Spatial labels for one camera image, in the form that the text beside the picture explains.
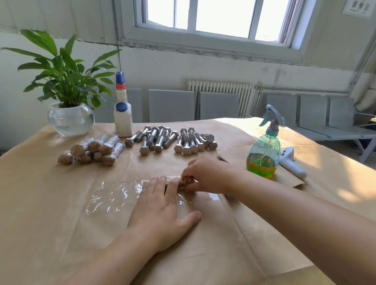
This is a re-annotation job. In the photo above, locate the person's left hand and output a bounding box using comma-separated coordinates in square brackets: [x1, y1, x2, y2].
[127, 176, 202, 253]

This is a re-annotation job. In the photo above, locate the person's right hand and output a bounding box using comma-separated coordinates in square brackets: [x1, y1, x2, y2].
[180, 156, 242, 195]

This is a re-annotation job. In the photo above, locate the sheet of clear film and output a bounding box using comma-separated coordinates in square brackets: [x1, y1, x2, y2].
[84, 175, 221, 217]

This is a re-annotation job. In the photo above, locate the pile of steel bolts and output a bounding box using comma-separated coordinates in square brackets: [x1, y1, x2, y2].
[124, 125, 219, 156]

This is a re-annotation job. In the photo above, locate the green spray bottle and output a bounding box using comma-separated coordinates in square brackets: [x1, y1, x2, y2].
[246, 105, 287, 179]

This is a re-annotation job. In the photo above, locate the stack of brown paper sheets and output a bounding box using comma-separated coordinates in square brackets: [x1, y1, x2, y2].
[216, 144, 306, 189]

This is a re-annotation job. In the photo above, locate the steel hex bolt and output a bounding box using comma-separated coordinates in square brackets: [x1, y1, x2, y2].
[70, 137, 95, 157]

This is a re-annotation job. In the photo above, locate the person's right forearm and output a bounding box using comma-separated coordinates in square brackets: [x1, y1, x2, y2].
[226, 173, 376, 285]

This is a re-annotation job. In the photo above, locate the grey chair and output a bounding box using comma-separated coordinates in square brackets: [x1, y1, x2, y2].
[148, 89, 196, 123]
[94, 88, 143, 123]
[296, 95, 330, 142]
[199, 92, 241, 120]
[264, 94, 299, 127]
[328, 96, 376, 164]

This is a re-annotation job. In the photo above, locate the white handheld controller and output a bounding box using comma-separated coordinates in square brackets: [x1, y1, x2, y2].
[279, 147, 308, 180]

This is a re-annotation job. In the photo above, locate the white radiator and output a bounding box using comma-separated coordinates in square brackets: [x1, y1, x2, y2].
[187, 80, 255, 117]

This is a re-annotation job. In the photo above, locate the white glue bottle blue cap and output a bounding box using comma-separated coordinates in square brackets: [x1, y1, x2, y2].
[113, 71, 134, 137]

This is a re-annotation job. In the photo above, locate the large brown paper table cover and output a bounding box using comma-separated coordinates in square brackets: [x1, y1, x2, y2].
[0, 117, 376, 285]

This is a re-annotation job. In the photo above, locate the round glass vase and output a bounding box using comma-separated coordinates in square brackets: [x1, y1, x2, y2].
[47, 103, 96, 137]

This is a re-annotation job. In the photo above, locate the white framed window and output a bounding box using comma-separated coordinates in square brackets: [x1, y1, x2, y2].
[114, 0, 318, 64]

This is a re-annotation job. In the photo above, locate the green leafy plant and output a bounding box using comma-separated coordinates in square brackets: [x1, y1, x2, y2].
[0, 29, 122, 109]

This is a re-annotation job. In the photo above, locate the white vertical blind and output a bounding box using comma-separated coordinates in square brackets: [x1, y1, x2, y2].
[0, 0, 118, 45]

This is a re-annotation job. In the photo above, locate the white wall pipe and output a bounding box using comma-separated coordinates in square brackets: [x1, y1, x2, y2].
[349, 41, 376, 112]

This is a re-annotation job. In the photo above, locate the small square wall sign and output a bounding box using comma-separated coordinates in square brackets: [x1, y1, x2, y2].
[342, 0, 376, 18]

